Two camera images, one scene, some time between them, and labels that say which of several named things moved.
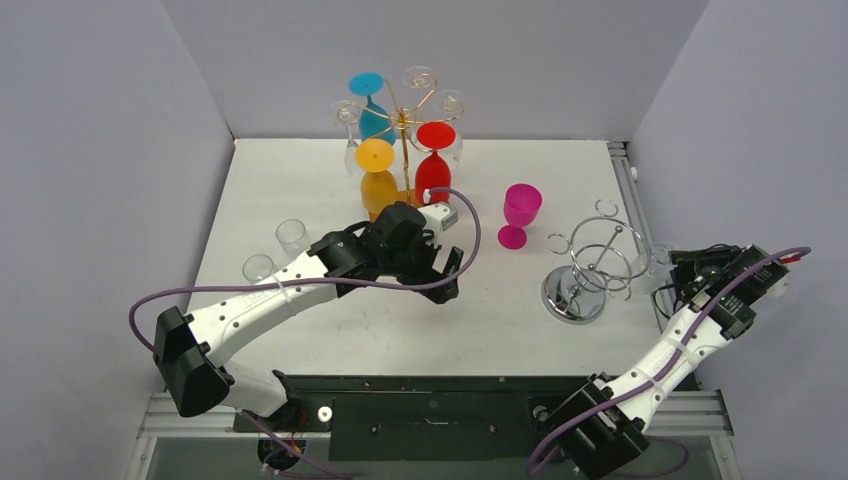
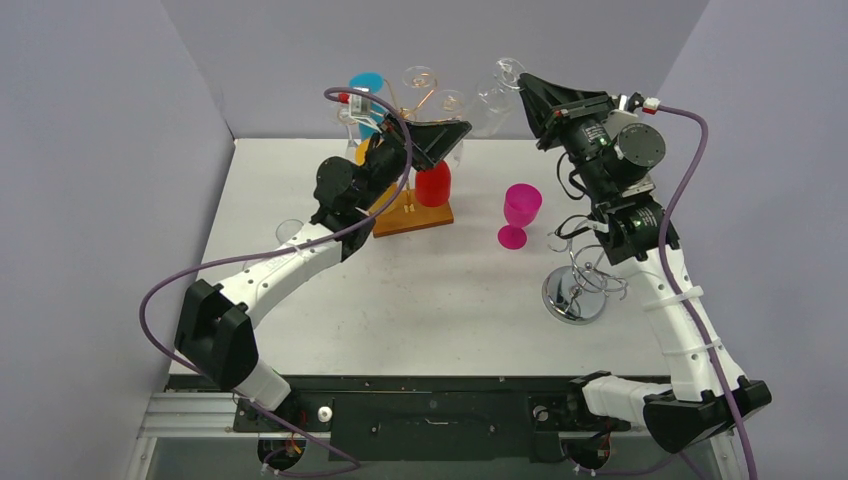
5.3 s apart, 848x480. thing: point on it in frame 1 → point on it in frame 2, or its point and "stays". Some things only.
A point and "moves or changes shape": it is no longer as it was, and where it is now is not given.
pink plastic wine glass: [522, 203] stays
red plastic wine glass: [433, 170] stays
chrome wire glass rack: [606, 252] stays
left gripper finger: [446, 292] → [431, 139]
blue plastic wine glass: [374, 123] stays
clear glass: [293, 237] stays
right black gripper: [693, 263] → [578, 113]
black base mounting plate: [374, 418] stays
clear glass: [651, 268] moves or changes shape
